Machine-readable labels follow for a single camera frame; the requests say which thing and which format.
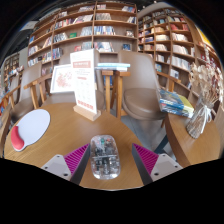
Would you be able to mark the distant wooden bookshelf unit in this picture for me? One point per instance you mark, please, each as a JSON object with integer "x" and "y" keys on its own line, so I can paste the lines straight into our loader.
{"x": 11, "y": 65}

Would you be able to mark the glass vase dried flowers ribbon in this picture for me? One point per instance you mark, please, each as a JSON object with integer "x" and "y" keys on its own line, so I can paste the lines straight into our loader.
{"x": 200, "y": 120}

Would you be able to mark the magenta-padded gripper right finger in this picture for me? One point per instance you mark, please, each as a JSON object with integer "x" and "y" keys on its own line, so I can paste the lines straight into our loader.
{"x": 146, "y": 160}

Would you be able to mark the tall wooden bookshelf unit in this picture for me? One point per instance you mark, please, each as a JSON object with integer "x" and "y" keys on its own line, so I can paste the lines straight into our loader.
{"x": 173, "y": 46}

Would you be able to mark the white framed flower picture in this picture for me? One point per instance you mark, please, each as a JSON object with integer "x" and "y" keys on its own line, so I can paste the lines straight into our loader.
{"x": 61, "y": 80}

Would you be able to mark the yellow wall poster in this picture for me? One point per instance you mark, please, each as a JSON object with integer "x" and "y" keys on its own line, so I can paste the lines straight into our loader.
{"x": 205, "y": 40}

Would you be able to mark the stack of colourful books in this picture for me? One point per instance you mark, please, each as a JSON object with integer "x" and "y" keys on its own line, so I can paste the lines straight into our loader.
{"x": 175, "y": 103}

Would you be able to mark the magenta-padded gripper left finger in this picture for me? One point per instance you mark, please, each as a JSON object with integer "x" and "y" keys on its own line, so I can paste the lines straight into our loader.
{"x": 76, "y": 160}

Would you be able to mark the wide wooden bookshelf unit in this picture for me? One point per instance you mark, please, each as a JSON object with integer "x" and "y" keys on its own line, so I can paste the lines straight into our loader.
{"x": 83, "y": 31}

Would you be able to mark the transparent computer mouse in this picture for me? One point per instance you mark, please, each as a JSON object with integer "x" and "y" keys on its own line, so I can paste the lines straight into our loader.
{"x": 105, "y": 158}

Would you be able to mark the round wooden side table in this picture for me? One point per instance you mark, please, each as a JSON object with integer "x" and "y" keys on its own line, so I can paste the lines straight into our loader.
{"x": 4, "y": 130}
{"x": 190, "y": 146}

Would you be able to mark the white mouse pad red wrist-rest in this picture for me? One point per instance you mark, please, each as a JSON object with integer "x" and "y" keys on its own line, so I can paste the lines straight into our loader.
{"x": 33, "y": 126}

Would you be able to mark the brown padded wooden armchair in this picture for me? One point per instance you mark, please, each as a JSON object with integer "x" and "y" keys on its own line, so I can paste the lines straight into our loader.
{"x": 28, "y": 83}
{"x": 143, "y": 100}
{"x": 65, "y": 57}
{"x": 14, "y": 85}

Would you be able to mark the white red sign wooden base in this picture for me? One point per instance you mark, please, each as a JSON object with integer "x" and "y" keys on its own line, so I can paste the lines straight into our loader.
{"x": 85, "y": 80}

